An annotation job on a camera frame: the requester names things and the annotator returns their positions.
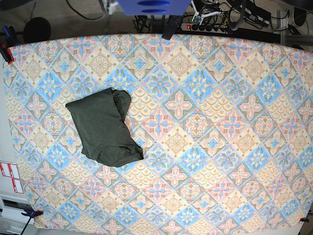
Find black round stand base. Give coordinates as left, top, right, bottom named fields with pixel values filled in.
left=23, top=17, right=51, bottom=43

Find orange clamp bottom right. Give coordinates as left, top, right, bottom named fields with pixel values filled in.
left=300, top=217, right=309, bottom=222

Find red white labels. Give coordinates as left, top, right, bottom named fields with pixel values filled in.
left=0, top=162, right=23, bottom=194

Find patterned tile tablecloth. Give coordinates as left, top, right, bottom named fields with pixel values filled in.
left=2, top=34, right=313, bottom=235

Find blue clamp top left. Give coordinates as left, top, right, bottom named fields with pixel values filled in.
left=0, top=26, right=14, bottom=65

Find blue clamp bottom left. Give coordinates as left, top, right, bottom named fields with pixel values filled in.
left=21, top=209, right=44, bottom=235

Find blue plastic box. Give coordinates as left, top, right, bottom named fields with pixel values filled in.
left=117, top=0, right=191, bottom=16

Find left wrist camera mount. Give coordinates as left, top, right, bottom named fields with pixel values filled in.
left=191, top=0, right=225, bottom=25

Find dark green long-sleeve shirt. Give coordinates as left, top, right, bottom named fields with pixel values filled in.
left=66, top=88, right=144, bottom=167

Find white power strip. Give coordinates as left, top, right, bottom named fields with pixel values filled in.
left=180, top=23, right=226, bottom=33

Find black remote control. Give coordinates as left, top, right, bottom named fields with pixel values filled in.
left=162, top=15, right=183, bottom=40

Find blue clamp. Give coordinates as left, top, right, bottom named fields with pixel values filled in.
left=21, top=209, right=44, bottom=235
left=0, top=26, right=14, bottom=65

